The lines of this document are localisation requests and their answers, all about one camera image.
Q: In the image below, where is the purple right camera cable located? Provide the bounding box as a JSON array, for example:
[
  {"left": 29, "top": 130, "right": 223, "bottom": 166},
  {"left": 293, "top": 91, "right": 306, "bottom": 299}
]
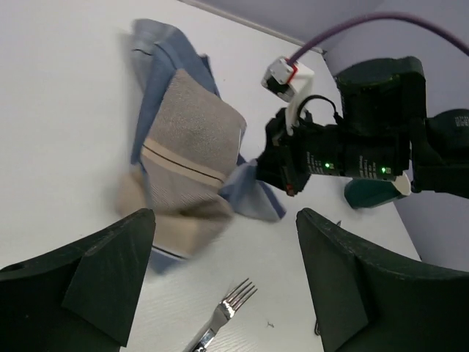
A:
[{"left": 291, "top": 11, "right": 469, "bottom": 67}]

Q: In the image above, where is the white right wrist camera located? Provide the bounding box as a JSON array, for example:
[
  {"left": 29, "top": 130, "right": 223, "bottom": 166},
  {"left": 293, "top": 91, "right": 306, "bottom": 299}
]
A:
[{"left": 261, "top": 56, "right": 315, "bottom": 136}]

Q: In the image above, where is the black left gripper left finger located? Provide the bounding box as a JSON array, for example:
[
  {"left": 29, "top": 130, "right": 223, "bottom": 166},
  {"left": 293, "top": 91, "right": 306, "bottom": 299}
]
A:
[{"left": 1, "top": 209, "right": 155, "bottom": 351}]

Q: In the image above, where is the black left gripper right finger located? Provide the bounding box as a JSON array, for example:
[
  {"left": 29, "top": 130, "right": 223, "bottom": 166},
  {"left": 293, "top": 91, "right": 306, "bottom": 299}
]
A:
[{"left": 296, "top": 208, "right": 468, "bottom": 351}]

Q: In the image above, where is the blue beige checked cloth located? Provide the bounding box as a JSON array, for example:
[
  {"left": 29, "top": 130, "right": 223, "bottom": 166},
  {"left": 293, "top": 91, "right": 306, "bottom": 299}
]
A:
[{"left": 117, "top": 18, "right": 286, "bottom": 274}]

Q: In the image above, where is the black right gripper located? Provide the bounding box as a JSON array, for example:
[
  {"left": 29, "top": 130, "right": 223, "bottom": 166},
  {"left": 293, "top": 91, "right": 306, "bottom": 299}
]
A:
[{"left": 256, "top": 108, "right": 340, "bottom": 197}]

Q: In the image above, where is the silver fork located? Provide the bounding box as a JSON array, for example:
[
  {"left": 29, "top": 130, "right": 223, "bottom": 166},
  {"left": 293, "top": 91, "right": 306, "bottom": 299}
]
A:
[{"left": 183, "top": 278, "right": 257, "bottom": 352}]

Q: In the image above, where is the dark green mug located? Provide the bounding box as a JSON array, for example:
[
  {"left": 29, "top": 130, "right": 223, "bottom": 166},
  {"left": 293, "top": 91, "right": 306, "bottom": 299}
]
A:
[{"left": 344, "top": 179, "right": 405, "bottom": 209}]

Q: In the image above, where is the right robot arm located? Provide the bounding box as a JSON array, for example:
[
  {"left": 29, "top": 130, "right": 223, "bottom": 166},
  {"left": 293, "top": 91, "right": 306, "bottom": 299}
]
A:
[{"left": 256, "top": 56, "right": 468, "bottom": 351}]

